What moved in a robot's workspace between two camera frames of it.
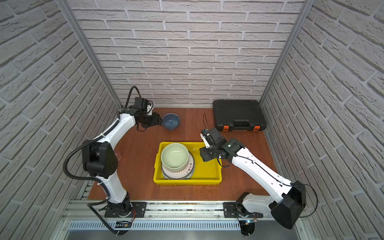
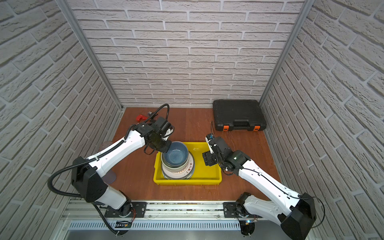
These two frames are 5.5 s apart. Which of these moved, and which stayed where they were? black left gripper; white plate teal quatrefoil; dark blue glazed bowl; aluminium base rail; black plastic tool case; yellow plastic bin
Moved: dark blue glazed bowl; black left gripper
Stayed: aluminium base rail; yellow plastic bin; white plate teal quatrefoil; black plastic tool case
